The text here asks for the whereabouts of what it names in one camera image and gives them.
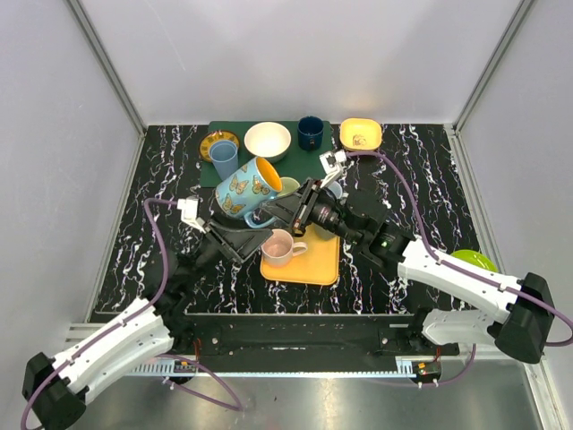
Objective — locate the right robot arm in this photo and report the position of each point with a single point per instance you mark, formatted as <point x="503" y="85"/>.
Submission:
<point x="512" y="314"/>

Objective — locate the white bowl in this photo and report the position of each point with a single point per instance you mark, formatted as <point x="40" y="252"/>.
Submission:
<point x="269" y="140"/>

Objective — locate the yellow patterned saucer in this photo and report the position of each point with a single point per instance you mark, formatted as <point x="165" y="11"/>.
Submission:
<point x="207" y="144"/>

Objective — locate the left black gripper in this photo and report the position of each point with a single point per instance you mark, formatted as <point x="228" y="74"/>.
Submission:
<point x="224" y="242"/>

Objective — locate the lime green plate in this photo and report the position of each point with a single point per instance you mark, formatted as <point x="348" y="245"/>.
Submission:
<point x="475" y="258"/>

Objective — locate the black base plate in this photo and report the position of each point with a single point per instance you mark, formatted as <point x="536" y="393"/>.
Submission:
<point x="304" y="343"/>

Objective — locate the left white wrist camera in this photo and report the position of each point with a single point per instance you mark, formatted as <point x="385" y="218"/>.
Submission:
<point x="189" y="213"/>

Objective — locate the pink mug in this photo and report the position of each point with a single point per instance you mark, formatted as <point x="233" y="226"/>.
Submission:
<point x="281" y="248"/>

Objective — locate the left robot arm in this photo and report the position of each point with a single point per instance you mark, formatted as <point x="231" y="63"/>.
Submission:
<point x="58" y="389"/>

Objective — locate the yellow plastic tray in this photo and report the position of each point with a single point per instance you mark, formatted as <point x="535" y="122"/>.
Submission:
<point x="317" y="266"/>

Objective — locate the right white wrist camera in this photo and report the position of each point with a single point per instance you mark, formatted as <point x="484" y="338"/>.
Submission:
<point x="333" y="166"/>

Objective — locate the pale green mug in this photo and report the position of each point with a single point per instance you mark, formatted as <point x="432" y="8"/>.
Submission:
<point x="289" y="185"/>

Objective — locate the light blue plastic cup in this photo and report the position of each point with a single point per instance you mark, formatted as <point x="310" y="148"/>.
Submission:
<point x="224" y="157"/>

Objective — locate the light blue mug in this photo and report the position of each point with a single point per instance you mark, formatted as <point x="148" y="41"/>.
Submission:
<point x="338" y="191"/>

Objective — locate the navy blue mug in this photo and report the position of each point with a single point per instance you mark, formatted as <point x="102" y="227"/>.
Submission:
<point x="310" y="133"/>

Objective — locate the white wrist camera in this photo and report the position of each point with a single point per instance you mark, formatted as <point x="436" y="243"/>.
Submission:
<point x="333" y="166"/>
<point x="189" y="213"/>

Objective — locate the yellow square bowl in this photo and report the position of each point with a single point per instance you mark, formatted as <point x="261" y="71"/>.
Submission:
<point x="360" y="134"/>

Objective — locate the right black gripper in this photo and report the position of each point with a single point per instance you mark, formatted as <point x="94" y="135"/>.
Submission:
<point x="295" y="210"/>

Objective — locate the grey white-inside mug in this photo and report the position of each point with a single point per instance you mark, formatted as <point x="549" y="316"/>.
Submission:
<point x="322" y="233"/>

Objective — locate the blue butterfly mug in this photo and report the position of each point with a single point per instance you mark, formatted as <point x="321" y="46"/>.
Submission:
<point x="241" y="194"/>

